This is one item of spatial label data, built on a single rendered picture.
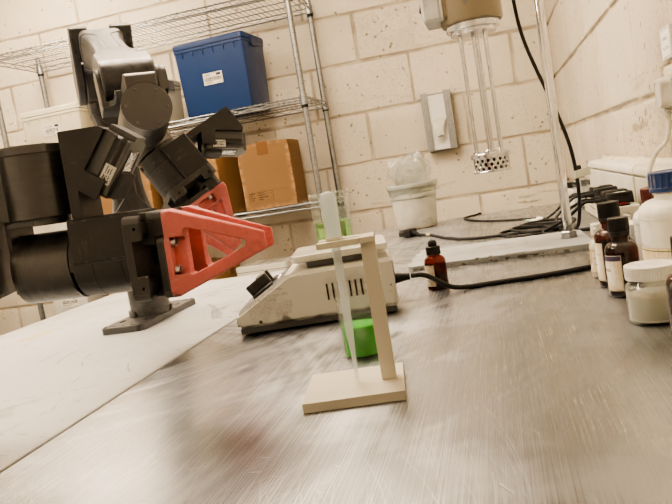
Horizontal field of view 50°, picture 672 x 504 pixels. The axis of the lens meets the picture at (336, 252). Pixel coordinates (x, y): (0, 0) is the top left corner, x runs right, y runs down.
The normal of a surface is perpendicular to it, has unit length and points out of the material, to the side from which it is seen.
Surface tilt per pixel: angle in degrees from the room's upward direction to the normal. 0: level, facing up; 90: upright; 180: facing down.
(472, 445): 0
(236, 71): 92
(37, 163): 91
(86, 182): 90
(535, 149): 90
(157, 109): 76
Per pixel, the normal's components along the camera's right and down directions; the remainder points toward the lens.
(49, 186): 0.65, -0.02
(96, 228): -0.07, 0.11
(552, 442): -0.16, -0.98
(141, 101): 0.33, -0.20
